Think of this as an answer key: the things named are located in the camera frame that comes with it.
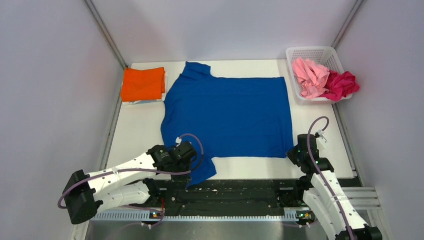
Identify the blue t shirt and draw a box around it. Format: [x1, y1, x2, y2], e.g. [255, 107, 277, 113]
[161, 62, 294, 185]

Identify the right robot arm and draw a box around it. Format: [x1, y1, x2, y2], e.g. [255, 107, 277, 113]
[287, 134, 383, 240]

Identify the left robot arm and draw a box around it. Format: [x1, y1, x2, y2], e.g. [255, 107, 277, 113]
[57, 141, 199, 225]

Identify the light pink t shirt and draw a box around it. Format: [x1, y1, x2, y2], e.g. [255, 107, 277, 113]
[291, 57, 331, 99]

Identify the folded orange t shirt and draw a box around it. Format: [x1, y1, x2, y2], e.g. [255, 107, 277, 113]
[120, 67, 167, 103]

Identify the magenta t shirt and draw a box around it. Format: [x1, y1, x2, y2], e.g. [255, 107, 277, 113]
[320, 70, 361, 102]

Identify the white plastic basket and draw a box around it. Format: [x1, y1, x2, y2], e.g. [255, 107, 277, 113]
[286, 46, 345, 105]

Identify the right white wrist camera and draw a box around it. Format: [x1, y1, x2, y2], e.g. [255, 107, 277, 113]
[315, 129, 328, 143]

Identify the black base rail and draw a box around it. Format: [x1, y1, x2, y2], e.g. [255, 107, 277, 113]
[136, 177, 312, 217]

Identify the white slotted cable duct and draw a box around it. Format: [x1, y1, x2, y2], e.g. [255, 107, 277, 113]
[91, 207, 309, 222]

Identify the left corner aluminium post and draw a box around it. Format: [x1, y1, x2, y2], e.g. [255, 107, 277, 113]
[82, 0, 128, 69]

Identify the corner aluminium post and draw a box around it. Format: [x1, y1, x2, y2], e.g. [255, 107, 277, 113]
[331, 0, 367, 49]
[82, 0, 128, 69]

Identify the right corner aluminium post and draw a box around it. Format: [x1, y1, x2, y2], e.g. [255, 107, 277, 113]
[331, 0, 367, 49]

